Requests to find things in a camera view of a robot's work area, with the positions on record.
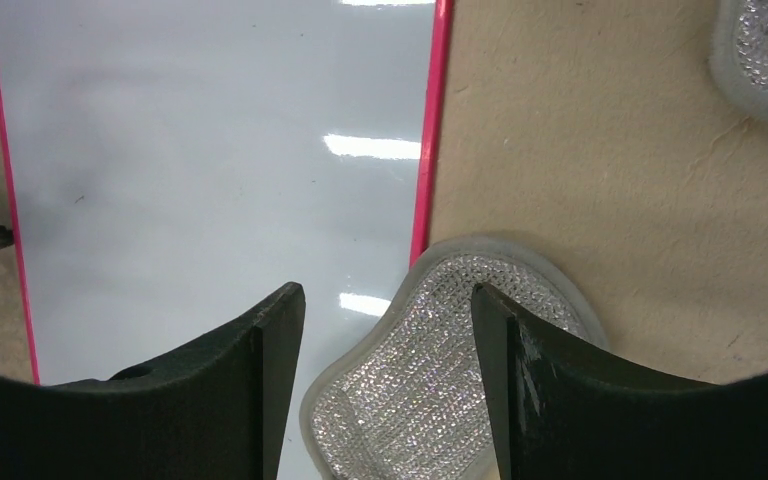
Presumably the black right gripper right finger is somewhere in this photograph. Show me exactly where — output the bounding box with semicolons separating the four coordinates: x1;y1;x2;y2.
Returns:
471;284;768;479

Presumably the white board with pink rim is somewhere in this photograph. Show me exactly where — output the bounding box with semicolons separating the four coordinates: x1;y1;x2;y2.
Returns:
0;1;435;479

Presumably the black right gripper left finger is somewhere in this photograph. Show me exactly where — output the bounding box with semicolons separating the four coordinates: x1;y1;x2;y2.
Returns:
0;282;306;479

